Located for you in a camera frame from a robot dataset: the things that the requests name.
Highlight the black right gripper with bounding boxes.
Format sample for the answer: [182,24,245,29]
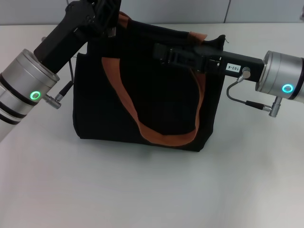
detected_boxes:
[160,45,266,83]

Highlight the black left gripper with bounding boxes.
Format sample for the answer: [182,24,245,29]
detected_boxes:
[33,0,122,74]

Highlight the black food bag orange handles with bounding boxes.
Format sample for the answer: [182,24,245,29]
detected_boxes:
[72,10,226,152]

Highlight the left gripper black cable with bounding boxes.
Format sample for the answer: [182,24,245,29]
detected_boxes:
[46,53,75,109]

